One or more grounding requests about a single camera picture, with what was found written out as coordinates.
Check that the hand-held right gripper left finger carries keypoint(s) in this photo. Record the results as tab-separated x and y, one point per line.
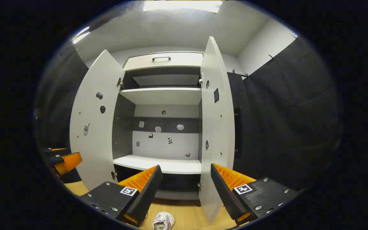
145	195

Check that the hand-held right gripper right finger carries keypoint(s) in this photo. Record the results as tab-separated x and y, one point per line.
224	191

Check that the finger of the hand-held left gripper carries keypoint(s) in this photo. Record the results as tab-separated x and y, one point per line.
57	149
70	161

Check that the white shoe cabinet door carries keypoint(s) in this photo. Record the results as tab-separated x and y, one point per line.
94	150
216	127

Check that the white canvas shoe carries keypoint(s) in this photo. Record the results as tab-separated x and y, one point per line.
163	221

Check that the white cabinet shelf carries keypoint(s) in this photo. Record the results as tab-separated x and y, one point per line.
161	95
171	165

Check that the white cabinet drawer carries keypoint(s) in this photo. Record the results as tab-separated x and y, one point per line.
184	60

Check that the black backdrop cloth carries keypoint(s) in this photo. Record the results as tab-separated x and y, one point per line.
283	127

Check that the small ceiling light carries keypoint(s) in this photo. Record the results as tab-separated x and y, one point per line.
81	35

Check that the large ceiling light panel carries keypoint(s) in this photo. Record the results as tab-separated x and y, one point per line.
180	5

